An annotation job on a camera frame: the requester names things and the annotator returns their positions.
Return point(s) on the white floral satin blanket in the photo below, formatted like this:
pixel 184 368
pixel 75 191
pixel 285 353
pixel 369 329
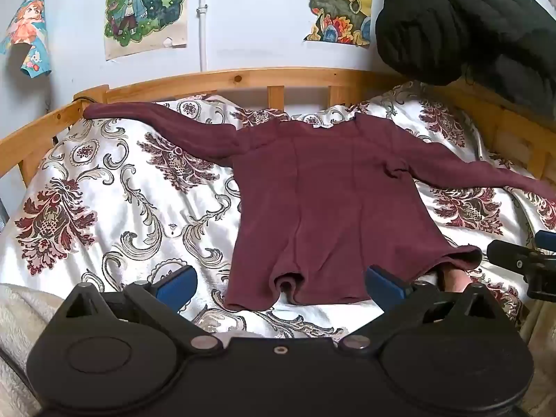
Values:
pixel 130 208

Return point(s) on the beige fleece blanket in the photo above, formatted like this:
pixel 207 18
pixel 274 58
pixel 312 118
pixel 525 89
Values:
pixel 21 334

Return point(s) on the white wall pipe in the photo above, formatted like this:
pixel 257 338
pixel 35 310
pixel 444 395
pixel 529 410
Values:
pixel 203 43

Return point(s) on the black quilted coat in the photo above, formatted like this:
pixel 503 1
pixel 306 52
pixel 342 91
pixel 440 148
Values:
pixel 456 21

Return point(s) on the maroon long-sleeve shirt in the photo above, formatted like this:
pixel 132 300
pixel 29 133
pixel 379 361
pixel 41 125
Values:
pixel 325 191

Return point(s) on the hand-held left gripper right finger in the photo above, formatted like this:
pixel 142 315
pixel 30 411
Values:
pixel 383 283

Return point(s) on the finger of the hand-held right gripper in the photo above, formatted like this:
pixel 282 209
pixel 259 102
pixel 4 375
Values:
pixel 510 258
pixel 546 239

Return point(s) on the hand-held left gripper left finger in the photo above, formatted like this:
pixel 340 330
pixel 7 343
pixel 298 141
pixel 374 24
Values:
pixel 179 284

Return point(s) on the person's bare leg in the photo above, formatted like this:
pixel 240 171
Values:
pixel 454 280

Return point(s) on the wooden bed frame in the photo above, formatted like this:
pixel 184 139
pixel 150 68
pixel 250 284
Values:
pixel 195 79

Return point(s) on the landscape wall poster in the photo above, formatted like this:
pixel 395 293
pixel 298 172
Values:
pixel 334 0

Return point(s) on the orange-haired figure wall poster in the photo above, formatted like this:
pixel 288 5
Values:
pixel 28 30

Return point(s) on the blond figure wall poster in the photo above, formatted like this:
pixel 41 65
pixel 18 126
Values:
pixel 143 8

